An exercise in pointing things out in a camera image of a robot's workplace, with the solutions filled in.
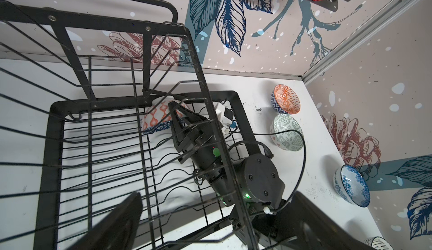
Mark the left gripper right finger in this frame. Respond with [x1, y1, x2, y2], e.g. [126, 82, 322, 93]
[290, 192, 372, 250]

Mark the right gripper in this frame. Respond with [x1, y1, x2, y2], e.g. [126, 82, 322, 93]
[168, 101, 227, 182]

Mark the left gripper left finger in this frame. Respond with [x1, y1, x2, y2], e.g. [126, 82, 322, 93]
[69, 192, 143, 250]

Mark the dark blue patterned bowl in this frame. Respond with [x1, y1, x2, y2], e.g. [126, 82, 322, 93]
[142, 96, 180, 134]

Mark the black wire dish rack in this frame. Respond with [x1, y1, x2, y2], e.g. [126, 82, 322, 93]
[1, 0, 260, 250]

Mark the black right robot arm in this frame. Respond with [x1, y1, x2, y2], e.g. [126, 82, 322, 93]
[168, 101, 298, 250]

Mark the blue white floral bowl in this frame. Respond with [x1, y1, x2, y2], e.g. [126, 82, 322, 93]
[333, 164, 371, 208]

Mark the white lattice patterned bowl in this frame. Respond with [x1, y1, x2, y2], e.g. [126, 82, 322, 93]
[364, 236, 394, 250]

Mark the green patterned bowl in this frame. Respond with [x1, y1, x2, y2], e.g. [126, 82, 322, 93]
[270, 114, 304, 152]

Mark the red patterned bowl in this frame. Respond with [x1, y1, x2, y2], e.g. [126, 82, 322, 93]
[271, 84, 301, 115]

